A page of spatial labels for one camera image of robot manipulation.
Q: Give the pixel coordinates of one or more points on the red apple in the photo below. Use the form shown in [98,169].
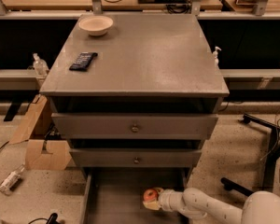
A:
[150,195]

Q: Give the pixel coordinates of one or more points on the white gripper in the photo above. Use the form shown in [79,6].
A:
[165,199]

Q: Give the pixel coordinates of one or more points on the plastic bottle on floor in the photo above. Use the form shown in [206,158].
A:
[11,180]

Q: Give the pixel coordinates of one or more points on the grey open bottom drawer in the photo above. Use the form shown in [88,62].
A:
[115,195]

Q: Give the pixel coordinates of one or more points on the grey top drawer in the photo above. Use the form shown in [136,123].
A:
[131,126]

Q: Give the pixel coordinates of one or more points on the dark snack packet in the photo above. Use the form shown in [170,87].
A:
[83,61]

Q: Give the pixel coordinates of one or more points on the white pump bottle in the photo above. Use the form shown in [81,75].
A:
[216,51]

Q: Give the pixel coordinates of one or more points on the black chair base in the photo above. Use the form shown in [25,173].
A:
[272,155]

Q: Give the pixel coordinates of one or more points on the clear bottle on shelf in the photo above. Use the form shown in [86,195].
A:
[40,66]

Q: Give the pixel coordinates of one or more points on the wooden workbench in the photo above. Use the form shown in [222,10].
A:
[78,5]

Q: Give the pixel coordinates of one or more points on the grey middle drawer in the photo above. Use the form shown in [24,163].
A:
[134,157]

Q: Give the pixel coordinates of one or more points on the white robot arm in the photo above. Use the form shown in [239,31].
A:
[261,207]

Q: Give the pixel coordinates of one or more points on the brown cardboard box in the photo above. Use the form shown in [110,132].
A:
[40,153]

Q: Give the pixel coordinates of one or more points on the grey drawer cabinet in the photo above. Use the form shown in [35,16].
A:
[147,63]

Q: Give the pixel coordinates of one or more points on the white bowl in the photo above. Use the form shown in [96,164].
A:
[96,25]

